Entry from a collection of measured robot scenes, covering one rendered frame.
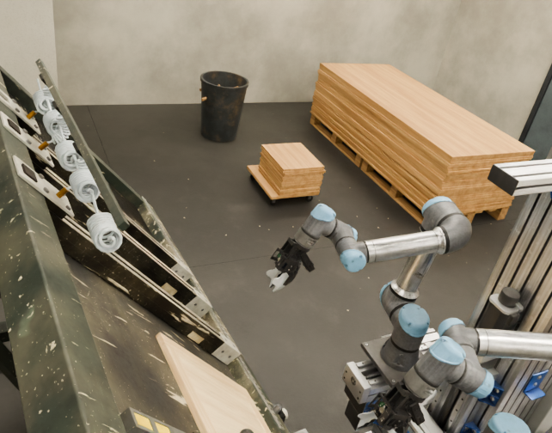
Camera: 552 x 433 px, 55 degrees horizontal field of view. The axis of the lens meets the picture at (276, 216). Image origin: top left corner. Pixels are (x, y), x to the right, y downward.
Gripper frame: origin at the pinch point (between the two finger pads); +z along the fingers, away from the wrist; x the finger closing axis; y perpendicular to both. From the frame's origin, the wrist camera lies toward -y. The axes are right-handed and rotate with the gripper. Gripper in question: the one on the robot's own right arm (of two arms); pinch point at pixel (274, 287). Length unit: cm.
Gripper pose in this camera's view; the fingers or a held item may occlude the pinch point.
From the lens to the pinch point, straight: 195.9
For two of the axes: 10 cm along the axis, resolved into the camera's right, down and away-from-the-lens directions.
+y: -7.3, -3.0, -6.2
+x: 4.0, 5.4, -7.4
